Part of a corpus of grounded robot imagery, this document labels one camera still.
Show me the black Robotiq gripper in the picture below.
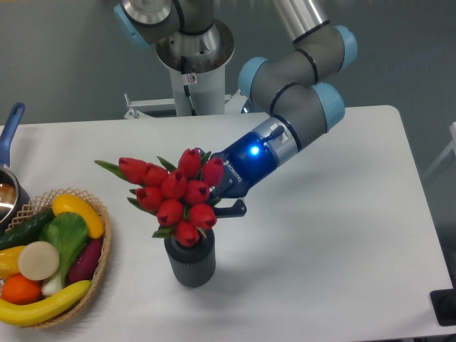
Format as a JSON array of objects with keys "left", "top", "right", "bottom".
[{"left": 197, "top": 132, "right": 279, "bottom": 218}]

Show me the red tulip bouquet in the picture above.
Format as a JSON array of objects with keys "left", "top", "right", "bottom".
[{"left": 95, "top": 148, "right": 224, "bottom": 247}]

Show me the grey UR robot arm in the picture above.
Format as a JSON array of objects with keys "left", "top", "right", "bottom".
[{"left": 114, "top": 1, "right": 358, "bottom": 217}]

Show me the dark grey ribbed vase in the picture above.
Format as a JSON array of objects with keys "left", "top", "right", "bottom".
[{"left": 164, "top": 230, "right": 216, "bottom": 288}]

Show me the purple sweet potato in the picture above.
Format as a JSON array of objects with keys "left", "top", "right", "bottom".
[{"left": 68, "top": 239, "right": 103, "bottom": 284}]

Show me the green bok choy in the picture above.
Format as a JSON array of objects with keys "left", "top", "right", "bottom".
[{"left": 38, "top": 212, "right": 88, "bottom": 297}]

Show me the woven wicker basket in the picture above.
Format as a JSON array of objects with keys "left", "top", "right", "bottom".
[{"left": 8, "top": 188, "right": 112, "bottom": 328}]

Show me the beige round disc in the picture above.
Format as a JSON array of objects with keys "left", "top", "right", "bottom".
[{"left": 18, "top": 241, "right": 60, "bottom": 281}]

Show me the dark green cucumber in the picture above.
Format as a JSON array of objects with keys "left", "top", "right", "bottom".
[{"left": 1, "top": 208, "right": 55, "bottom": 250}]

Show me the yellow bell pepper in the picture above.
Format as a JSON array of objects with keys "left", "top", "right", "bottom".
[{"left": 0, "top": 246, "right": 25, "bottom": 280}]

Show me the orange fruit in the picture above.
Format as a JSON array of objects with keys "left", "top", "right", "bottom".
[{"left": 1, "top": 274, "right": 41, "bottom": 305}]

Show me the yellow banana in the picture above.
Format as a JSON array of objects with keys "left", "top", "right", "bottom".
[{"left": 1, "top": 280, "right": 91, "bottom": 327}]

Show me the black device at table edge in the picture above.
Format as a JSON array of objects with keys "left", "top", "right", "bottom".
[{"left": 430, "top": 289, "right": 455, "bottom": 326}]

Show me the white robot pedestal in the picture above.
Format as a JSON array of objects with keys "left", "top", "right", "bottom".
[{"left": 124, "top": 66, "right": 252, "bottom": 119}]

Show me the blue handled saucepan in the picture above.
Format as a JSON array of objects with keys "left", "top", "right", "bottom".
[{"left": 1, "top": 103, "right": 29, "bottom": 235}]

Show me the white frame at right edge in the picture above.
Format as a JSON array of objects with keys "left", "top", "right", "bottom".
[{"left": 425, "top": 122, "right": 455, "bottom": 177}]

